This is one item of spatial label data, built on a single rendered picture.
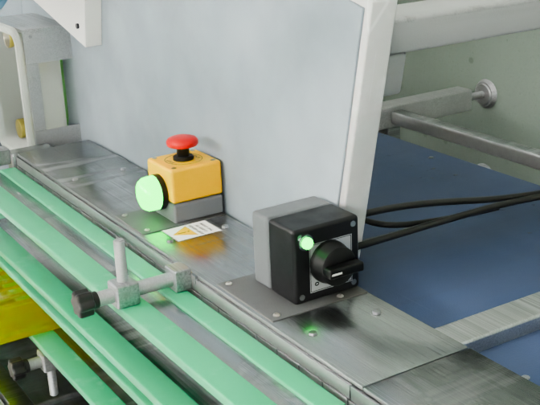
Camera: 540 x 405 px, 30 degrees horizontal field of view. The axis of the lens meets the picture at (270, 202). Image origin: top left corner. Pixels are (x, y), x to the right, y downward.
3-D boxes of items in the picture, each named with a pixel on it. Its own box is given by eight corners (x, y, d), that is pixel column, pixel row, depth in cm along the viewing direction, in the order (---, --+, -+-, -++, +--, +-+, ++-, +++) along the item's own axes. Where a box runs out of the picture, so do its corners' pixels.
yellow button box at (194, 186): (201, 198, 133) (150, 210, 130) (198, 143, 131) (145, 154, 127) (227, 211, 128) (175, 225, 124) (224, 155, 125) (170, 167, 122)
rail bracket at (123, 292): (182, 279, 113) (69, 310, 106) (177, 218, 110) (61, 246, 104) (198, 291, 110) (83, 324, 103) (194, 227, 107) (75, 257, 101)
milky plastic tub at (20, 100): (45, 136, 183) (-3, 144, 178) (30, 11, 175) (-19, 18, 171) (81, 157, 169) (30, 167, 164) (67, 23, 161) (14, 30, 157)
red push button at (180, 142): (161, 161, 127) (160, 135, 126) (190, 155, 129) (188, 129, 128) (176, 169, 124) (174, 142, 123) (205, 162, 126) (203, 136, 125)
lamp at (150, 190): (153, 203, 128) (132, 208, 127) (151, 169, 127) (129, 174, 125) (169, 213, 125) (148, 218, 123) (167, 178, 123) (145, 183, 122)
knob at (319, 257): (346, 276, 103) (366, 286, 100) (309, 286, 101) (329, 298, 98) (345, 235, 101) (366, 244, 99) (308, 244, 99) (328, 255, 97)
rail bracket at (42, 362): (101, 371, 144) (10, 400, 138) (96, 329, 142) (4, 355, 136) (112, 383, 141) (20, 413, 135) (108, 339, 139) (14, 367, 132)
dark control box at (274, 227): (319, 262, 111) (254, 280, 107) (317, 193, 108) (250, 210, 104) (364, 286, 104) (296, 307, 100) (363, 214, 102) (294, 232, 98)
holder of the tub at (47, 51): (51, 163, 185) (10, 171, 181) (33, 12, 175) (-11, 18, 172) (87, 186, 171) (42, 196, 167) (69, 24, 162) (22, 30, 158)
